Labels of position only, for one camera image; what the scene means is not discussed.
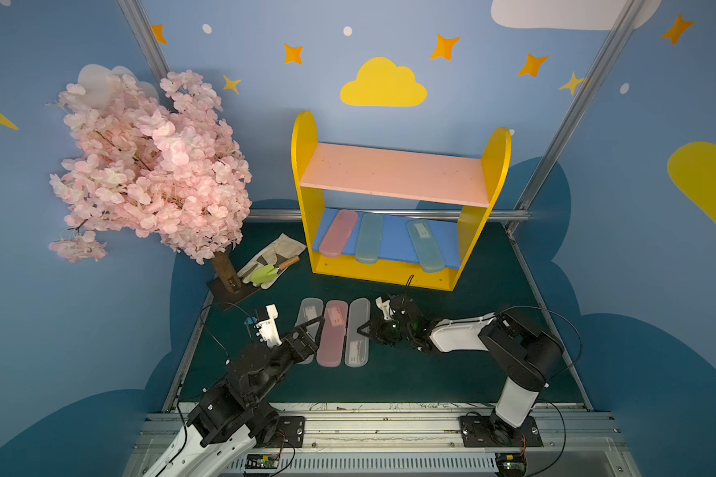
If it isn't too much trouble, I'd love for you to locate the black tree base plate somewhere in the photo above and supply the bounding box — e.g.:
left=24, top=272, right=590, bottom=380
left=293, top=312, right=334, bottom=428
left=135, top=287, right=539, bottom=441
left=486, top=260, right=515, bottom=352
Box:
left=207, top=277, right=261, bottom=307

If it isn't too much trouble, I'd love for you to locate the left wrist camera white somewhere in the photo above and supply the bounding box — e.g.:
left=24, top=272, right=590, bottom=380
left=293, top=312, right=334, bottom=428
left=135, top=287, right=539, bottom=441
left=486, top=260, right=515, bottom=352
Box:
left=245, top=304, right=282, bottom=349

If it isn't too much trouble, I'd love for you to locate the white pencil case with label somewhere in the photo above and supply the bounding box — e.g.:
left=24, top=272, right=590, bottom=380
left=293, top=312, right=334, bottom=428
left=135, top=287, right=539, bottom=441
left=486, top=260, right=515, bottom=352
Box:
left=344, top=297, right=371, bottom=368

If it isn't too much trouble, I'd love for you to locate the teal pencil case with label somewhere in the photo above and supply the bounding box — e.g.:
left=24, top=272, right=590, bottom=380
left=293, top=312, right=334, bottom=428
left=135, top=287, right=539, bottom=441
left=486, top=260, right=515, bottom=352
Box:
left=406, top=220, right=446, bottom=273

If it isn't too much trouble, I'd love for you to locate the green garden trowel wooden handle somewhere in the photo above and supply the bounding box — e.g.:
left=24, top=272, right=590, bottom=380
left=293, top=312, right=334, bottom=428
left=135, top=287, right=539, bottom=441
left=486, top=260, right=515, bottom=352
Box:
left=250, top=256, right=300, bottom=287

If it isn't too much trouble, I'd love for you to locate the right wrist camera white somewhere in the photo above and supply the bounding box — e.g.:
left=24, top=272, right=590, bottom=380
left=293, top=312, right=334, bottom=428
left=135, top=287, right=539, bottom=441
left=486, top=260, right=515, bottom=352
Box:
left=375, top=296, right=394, bottom=321

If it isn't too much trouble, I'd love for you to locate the white work glove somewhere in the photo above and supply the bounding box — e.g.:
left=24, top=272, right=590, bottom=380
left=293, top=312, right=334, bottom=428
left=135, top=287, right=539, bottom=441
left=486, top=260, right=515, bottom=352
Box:
left=240, top=234, right=306, bottom=289

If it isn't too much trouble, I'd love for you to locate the pink blossom tree crown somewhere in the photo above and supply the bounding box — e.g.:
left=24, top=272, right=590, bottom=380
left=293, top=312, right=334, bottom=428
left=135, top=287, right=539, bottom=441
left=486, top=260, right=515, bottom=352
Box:
left=49, top=71, right=252, bottom=264

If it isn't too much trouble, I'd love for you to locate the yellow shelf unit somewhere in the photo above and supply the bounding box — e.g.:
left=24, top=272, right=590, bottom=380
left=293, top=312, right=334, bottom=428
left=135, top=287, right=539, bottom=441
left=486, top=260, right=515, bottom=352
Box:
left=292, top=111, right=512, bottom=291

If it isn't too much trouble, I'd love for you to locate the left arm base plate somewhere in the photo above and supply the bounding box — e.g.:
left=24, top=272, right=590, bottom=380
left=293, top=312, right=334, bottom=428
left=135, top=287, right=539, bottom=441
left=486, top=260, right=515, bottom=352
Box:
left=258, top=415, right=306, bottom=449

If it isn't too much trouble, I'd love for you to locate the green pencil case lower shelf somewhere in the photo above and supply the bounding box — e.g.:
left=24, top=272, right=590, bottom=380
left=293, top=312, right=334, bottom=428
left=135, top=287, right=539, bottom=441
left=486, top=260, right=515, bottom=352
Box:
left=355, top=214, right=384, bottom=264

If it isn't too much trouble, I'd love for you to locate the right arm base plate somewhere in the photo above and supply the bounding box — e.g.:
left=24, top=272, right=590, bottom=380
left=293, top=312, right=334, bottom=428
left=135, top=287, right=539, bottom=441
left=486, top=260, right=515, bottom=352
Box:
left=459, top=411, right=543, bottom=448

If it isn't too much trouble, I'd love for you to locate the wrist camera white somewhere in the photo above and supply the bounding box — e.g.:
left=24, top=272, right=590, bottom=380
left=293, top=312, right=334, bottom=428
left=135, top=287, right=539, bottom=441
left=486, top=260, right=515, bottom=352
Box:
left=245, top=304, right=282, bottom=349
left=375, top=296, right=394, bottom=321

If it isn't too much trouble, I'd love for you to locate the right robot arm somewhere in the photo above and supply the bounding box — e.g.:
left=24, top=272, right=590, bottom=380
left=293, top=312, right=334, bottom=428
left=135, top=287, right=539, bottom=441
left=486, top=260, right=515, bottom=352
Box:
left=357, top=294, right=565, bottom=439

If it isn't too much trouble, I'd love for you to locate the brown tree trunk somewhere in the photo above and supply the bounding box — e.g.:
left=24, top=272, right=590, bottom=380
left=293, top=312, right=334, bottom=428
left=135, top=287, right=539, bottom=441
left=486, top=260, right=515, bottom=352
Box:
left=211, top=250, right=242, bottom=293

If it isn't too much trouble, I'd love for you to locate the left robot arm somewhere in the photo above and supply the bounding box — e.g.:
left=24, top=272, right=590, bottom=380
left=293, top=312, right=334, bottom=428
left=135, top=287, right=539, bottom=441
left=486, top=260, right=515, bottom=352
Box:
left=145, top=316, right=324, bottom=476

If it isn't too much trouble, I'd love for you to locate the clear white pencil case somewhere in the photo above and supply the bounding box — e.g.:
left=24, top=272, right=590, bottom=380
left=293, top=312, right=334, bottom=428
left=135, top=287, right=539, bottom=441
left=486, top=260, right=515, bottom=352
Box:
left=291, top=297, right=324, bottom=366

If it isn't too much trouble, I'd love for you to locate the pink pencil case shelf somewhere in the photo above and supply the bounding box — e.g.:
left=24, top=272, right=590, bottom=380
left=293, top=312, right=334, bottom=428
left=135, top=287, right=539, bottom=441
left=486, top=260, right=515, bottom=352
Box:
left=319, top=209, right=359, bottom=258
left=316, top=300, right=348, bottom=368

